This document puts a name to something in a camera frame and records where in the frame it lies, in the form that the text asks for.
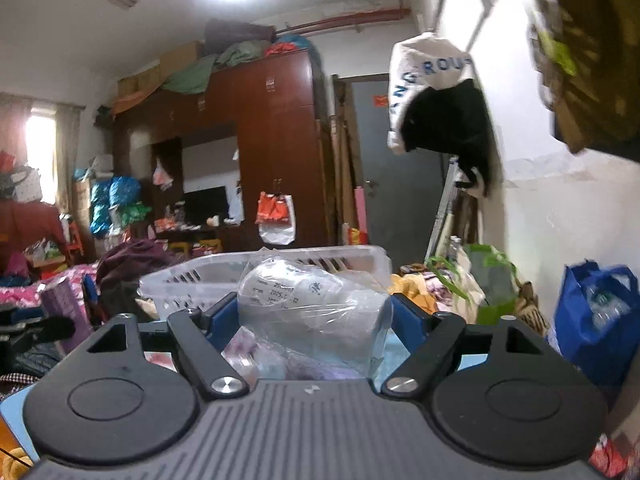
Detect clear bagged white roll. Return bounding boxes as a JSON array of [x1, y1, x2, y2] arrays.
[[238, 256, 393, 377]]

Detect white plastic laundry basket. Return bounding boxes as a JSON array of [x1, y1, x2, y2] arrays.
[[138, 245, 393, 320]]

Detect orange yellow blanket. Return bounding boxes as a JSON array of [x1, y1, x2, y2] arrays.
[[387, 272, 442, 314]]

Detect purple box at left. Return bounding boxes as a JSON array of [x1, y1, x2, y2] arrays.
[[39, 278, 93, 354]]

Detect green white tote bag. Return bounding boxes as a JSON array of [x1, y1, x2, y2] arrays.
[[426, 244, 520, 325]]

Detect metal crutches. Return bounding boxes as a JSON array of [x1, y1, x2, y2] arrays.
[[424, 156, 459, 263]]

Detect maroon clothing pile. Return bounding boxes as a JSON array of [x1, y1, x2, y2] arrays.
[[96, 240, 178, 323]]

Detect black television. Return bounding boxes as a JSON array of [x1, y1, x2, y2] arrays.
[[183, 186, 229, 226]]

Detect orange white hanging bag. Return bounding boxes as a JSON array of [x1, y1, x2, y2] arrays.
[[255, 192, 296, 246]]

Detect grey door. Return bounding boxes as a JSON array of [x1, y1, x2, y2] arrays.
[[350, 78, 446, 270]]

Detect blue plastic bags stack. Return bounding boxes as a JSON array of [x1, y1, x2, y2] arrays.
[[90, 177, 150, 240]]

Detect blue shopping bag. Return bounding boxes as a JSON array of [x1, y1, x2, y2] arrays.
[[554, 260, 639, 400]]

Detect dark red wooden wardrobe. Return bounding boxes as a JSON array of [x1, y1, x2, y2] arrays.
[[113, 50, 336, 252]]

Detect white hooded jacket hanging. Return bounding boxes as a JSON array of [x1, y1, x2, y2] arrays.
[[387, 32, 491, 195]]

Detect brown hanging bag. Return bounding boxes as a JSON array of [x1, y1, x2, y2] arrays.
[[527, 0, 639, 162]]

